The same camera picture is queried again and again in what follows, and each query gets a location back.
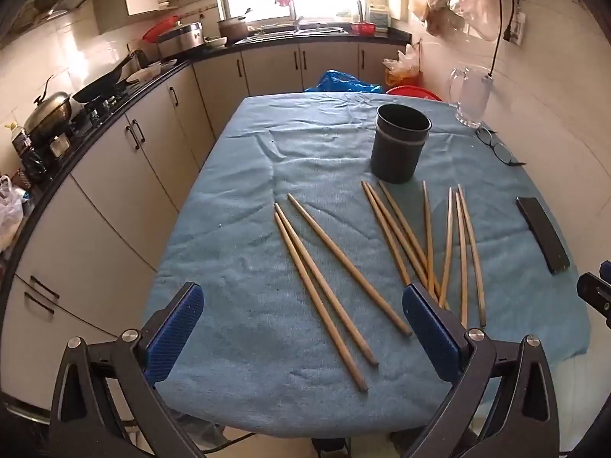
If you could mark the white container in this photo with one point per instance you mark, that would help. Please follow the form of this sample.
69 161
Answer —
379 16

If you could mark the black wok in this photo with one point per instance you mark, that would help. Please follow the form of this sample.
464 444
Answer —
102 87

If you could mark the yellowish hanging plastic bag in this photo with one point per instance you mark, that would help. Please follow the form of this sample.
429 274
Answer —
432 2

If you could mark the clear hanging plastic bag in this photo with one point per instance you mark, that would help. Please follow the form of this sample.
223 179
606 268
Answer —
477 9

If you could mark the gas stove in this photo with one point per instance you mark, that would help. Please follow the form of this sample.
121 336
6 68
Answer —
102 106

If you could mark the white plate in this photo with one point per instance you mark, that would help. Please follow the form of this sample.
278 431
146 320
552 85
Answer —
143 74

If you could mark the white plastic bag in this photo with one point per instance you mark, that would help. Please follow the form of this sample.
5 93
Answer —
9 214

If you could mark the metal sink faucet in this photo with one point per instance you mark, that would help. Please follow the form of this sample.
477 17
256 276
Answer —
294 14

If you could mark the blue plastic bag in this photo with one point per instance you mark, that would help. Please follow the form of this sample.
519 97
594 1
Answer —
341 81

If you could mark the wooden chopstick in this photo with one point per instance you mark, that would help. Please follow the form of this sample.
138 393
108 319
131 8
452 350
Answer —
428 233
349 263
460 257
387 233
405 229
447 238
325 281
472 257
321 303
399 238

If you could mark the brown cooking pot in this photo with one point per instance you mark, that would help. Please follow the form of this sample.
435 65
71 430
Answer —
234 31

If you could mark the black smartphone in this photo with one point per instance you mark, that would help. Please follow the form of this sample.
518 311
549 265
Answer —
544 238

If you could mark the red plastic bowl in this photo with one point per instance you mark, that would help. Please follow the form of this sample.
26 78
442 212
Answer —
160 28

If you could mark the black eyeglasses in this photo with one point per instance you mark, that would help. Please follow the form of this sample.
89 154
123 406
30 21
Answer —
502 153

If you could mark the steel pot with lid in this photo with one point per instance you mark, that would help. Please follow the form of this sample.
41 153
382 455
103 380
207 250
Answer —
47 109

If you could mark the clear glass mug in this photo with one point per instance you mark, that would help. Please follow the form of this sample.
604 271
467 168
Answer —
472 100

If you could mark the clear plastic bag orange contents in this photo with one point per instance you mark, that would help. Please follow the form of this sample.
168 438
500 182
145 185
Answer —
403 64

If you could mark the dark bottle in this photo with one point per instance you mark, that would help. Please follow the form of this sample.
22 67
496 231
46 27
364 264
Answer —
26 152

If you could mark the white kitchen base cabinets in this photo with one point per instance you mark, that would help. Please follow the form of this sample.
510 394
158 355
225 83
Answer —
95 229

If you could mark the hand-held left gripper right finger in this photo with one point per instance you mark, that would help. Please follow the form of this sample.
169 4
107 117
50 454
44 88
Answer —
429 334

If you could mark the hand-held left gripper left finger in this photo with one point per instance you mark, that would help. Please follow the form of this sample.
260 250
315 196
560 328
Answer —
174 334

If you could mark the white wall socket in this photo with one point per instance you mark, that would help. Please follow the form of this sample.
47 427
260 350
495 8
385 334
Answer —
521 28

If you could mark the blue towel tablecloth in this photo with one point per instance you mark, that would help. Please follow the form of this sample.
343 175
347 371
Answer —
238 248

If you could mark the steel rice cooker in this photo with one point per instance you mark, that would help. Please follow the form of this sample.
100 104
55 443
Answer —
181 38

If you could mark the red plastic basin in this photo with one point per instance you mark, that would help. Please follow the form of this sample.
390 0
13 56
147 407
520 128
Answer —
410 91

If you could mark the small red basket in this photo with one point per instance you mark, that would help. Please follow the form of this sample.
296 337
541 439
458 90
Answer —
362 28

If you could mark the black kitchen countertop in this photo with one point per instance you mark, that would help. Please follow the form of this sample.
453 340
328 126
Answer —
157 76

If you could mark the steel kitchen sink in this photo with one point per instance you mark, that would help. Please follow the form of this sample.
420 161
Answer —
305 31

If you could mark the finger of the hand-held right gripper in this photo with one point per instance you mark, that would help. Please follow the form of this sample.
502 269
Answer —
594 292
606 267

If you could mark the black utensil holder cup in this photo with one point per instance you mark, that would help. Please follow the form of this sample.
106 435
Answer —
396 157

